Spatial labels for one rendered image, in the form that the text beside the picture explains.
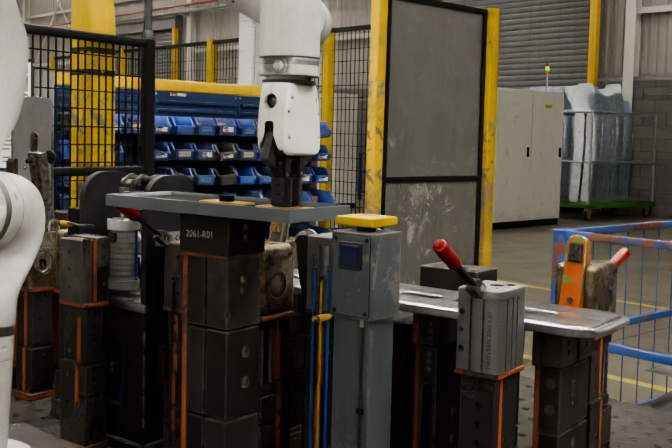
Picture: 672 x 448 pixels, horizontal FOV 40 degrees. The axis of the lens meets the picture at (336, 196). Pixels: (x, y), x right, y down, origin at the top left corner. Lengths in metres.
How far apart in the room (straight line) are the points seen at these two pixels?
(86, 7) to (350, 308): 1.84
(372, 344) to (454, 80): 3.91
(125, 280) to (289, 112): 0.59
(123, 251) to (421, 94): 3.30
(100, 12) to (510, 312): 1.88
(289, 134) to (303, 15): 0.16
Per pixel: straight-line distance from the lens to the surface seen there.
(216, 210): 1.30
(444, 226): 5.06
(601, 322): 1.43
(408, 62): 4.77
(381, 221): 1.19
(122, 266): 1.71
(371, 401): 1.23
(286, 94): 1.25
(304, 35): 1.27
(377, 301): 1.19
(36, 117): 2.34
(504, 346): 1.30
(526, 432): 1.89
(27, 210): 1.45
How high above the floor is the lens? 1.26
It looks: 4 degrees down
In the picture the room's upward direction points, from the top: 1 degrees clockwise
